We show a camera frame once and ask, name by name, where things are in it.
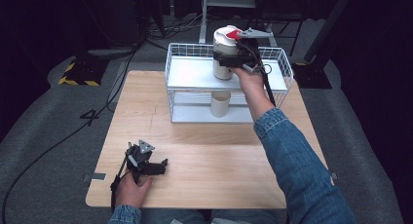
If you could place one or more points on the person's legs in jeans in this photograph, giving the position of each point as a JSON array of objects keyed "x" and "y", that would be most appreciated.
[{"x": 207, "y": 217}]

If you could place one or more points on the black chair frame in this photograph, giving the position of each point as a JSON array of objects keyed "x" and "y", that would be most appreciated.
[{"x": 282, "y": 13}]

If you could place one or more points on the yellow black striped stand base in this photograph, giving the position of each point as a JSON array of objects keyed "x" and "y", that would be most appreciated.
[{"x": 82, "y": 73}]

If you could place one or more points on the dark slanted pole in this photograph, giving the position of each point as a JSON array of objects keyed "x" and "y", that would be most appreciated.
[{"x": 328, "y": 26}]

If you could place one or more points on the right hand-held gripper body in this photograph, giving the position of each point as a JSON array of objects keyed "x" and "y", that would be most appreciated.
[{"x": 248, "y": 53}]

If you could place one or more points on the person's right hand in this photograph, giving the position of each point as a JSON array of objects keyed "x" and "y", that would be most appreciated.
[{"x": 251, "y": 81}]

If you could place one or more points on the person's left hand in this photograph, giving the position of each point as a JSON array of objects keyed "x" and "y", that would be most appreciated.
[{"x": 130, "y": 194}]

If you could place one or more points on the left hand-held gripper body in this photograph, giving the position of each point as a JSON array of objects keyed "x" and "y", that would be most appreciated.
[{"x": 138, "y": 164}]

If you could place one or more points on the white tumbler with red lid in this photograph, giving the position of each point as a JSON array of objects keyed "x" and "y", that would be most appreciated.
[{"x": 224, "y": 42}]

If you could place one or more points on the white paper cup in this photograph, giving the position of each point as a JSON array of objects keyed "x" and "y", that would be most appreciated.
[{"x": 220, "y": 105}]

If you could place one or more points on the grey tape strip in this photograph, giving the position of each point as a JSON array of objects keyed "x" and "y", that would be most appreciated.
[
  {"x": 97, "y": 176},
  {"x": 334, "y": 176}
]

